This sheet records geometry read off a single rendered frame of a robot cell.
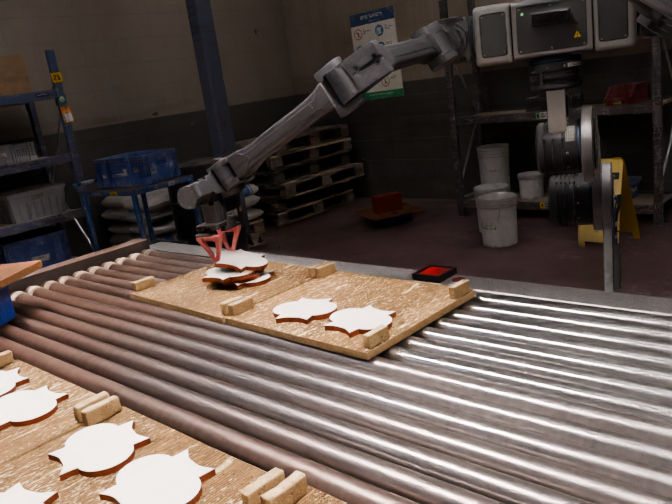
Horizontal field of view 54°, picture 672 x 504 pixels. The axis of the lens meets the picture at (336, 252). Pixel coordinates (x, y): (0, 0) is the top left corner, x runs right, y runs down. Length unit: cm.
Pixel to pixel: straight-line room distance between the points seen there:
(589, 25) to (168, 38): 577
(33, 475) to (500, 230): 437
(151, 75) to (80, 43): 75
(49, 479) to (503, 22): 148
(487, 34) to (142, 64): 542
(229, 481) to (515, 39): 137
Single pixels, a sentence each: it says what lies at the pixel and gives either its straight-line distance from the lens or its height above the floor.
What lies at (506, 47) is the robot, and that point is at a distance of 188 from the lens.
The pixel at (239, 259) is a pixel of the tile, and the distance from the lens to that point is 168.
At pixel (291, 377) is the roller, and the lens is 117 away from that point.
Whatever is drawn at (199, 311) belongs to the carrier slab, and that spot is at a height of 94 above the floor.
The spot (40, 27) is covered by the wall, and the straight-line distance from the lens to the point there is 661.
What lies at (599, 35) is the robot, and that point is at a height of 141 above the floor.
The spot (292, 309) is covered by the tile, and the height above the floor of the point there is 95.
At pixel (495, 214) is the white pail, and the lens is 505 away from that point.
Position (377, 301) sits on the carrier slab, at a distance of 140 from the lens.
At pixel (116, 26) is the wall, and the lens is 695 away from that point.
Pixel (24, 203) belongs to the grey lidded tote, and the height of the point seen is 79.
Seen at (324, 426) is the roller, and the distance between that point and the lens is 100.
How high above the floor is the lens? 140
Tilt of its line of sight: 15 degrees down
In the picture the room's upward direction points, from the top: 8 degrees counter-clockwise
